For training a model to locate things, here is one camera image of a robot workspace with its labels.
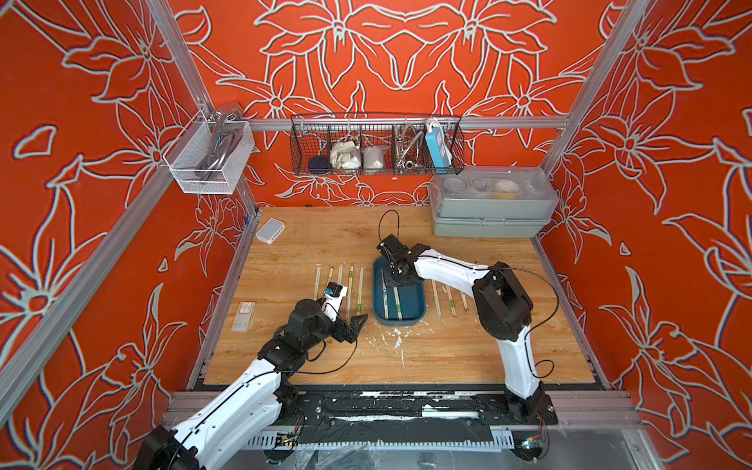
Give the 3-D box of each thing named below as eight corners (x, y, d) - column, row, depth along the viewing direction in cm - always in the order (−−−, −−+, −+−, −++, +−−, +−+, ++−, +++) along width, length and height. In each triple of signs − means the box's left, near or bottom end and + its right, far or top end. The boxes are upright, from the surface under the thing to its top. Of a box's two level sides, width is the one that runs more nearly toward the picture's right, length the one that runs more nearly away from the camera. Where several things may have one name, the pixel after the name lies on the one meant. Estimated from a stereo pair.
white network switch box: (255, 239, 112) (254, 235, 111) (271, 220, 119) (270, 217, 117) (272, 245, 111) (270, 241, 109) (287, 225, 117) (286, 222, 115)
